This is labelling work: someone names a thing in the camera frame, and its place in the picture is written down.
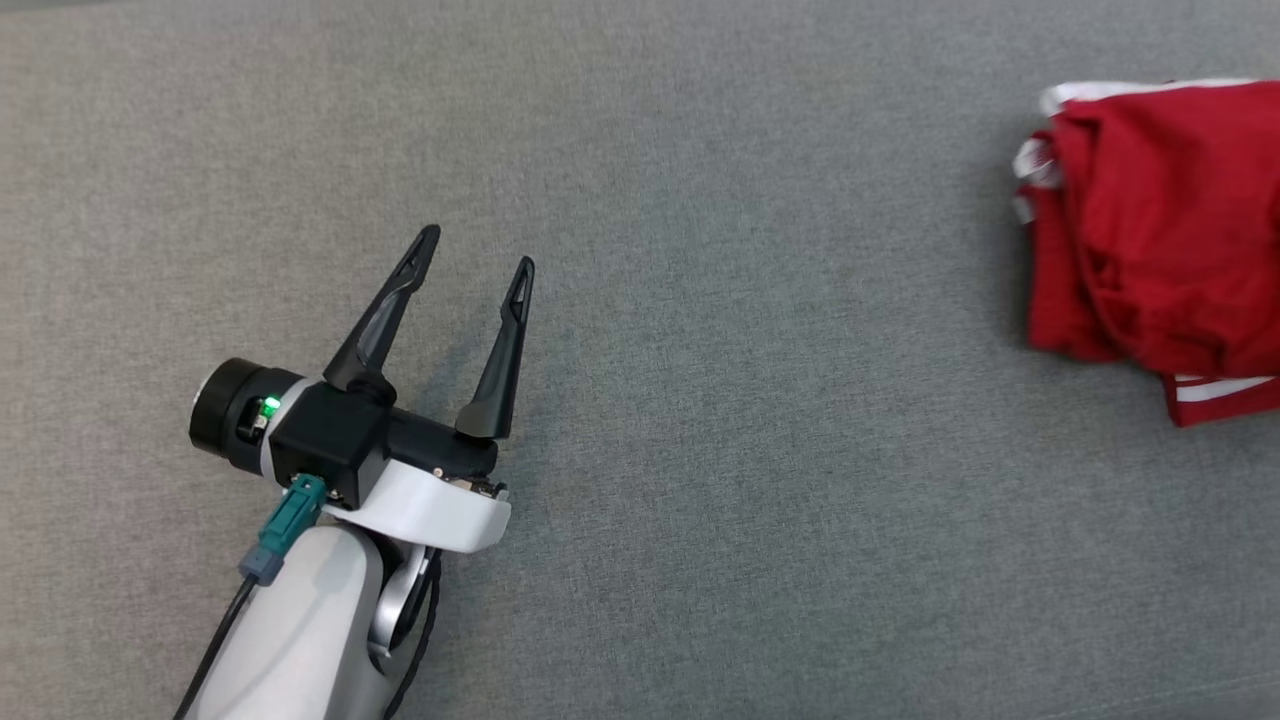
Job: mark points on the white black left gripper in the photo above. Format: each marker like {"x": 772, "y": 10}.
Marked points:
{"x": 440, "y": 505}

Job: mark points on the red jersey with number 23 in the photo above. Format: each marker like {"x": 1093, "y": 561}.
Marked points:
{"x": 1220, "y": 405}

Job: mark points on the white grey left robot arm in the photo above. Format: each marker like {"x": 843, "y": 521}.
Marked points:
{"x": 300, "y": 620}

